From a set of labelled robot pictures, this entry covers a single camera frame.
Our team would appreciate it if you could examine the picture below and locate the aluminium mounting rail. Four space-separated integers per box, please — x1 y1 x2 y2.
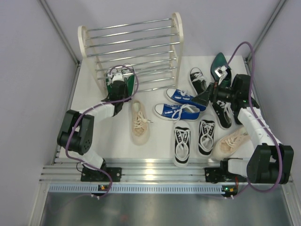
39 158 292 185

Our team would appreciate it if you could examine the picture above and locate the white metal shoe rack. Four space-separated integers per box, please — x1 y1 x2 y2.
78 12 184 95

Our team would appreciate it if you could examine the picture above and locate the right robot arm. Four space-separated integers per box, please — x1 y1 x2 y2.
192 66 294 184

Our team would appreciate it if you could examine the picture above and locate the black sneaker lower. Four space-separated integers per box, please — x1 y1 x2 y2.
210 100 234 129

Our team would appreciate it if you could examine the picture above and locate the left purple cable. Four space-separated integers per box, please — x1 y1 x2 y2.
64 65 139 201

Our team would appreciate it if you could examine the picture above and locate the green sneaker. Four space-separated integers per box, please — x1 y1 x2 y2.
121 66 135 96
105 69 118 93

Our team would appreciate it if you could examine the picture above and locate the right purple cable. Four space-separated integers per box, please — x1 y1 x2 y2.
227 41 285 198

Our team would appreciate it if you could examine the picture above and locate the teal heel shoe lower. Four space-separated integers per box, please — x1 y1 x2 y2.
248 91 260 109

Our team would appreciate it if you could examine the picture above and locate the black sneaker upper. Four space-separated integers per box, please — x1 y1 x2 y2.
189 67 207 94

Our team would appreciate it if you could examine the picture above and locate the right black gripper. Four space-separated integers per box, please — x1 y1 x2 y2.
191 80 238 107

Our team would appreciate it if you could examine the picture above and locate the beige lace sneaker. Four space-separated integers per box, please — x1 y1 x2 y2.
212 127 250 161
131 99 152 145

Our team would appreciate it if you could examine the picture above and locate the teal heel shoe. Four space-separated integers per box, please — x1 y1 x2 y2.
248 91 260 109
210 52 232 87

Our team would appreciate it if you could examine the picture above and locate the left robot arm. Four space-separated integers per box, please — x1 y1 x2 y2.
57 69 139 182

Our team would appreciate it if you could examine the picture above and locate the black white sneaker right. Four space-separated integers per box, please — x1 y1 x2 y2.
198 114 216 158

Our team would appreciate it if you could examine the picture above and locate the perforated cable tray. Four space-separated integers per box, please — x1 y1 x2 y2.
49 184 229 194

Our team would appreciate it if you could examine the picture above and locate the purple cable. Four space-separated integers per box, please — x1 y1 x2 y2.
64 65 139 201
227 41 285 198

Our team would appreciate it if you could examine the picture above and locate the black white sneaker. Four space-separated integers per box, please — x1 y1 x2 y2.
173 121 191 167
198 114 216 158

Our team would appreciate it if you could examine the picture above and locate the blue sneaker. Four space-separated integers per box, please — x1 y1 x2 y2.
154 104 200 121
166 88 206 112

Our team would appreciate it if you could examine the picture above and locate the teal heel shoe upper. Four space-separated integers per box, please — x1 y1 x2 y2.
210 52 232 87

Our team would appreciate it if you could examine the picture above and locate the black white sneaker left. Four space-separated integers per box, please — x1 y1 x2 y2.
173 121 191 167

